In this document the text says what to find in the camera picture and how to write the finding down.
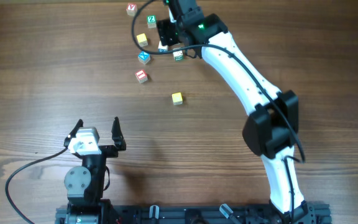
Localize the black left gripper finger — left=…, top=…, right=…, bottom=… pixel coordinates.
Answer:
left=63, top=119, right=83, bottom=147
left=111, top=117, right=126, bottom=151

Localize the green J letter block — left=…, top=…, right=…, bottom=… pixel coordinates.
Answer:
left=173, top=50, right=184, bottom=61

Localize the red I letter block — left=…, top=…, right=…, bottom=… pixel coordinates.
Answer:
left=135, top=70, right=148, bottom=83

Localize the yellow O letter block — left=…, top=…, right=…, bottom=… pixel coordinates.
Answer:
left=172, top=92, right=183, bottom=105

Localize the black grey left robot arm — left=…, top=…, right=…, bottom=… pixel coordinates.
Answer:
left=55, top=117, right=126, bottom=224

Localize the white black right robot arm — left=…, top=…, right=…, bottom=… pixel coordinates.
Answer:
left=157, top=1, right=305, bottom=223

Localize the blue 2 number block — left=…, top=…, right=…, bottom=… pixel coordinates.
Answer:
left=158, top=43, right=168, bottom=52

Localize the green Z letter block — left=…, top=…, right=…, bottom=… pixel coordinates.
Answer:
left=147, top=15, right=157, bottom=29

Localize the yellow top block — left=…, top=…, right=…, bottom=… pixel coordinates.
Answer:
left=136, top=33, right=149, bottom=47

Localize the blue X letter block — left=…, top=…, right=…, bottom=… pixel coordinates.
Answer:
left=138, top=51, right=151, bottom=65

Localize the red Y letter block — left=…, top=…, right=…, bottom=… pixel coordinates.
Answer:
left=126, top=3, right=137, bottom=16

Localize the black left camera cable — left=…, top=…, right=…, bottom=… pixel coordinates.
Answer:
left=4, top=146, right=70, bottom=224

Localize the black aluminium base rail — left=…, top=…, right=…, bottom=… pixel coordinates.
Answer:
left=55, top=202, right=333, bottom=224

